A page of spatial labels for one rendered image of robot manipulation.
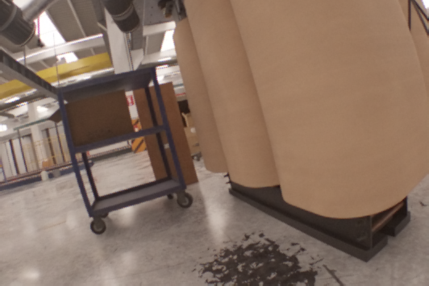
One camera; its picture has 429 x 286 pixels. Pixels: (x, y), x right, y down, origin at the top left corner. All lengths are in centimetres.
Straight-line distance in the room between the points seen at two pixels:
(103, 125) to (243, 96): 94
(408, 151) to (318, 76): 28
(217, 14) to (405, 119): 71
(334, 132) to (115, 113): 128
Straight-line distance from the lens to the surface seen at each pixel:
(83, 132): 154
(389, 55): 60
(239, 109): 87
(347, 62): 51
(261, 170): 89
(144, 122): 212
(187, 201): 156
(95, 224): 156
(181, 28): 141
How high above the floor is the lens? 48
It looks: 1 degrees down
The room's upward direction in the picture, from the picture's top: 15 degrees counter-clockwise
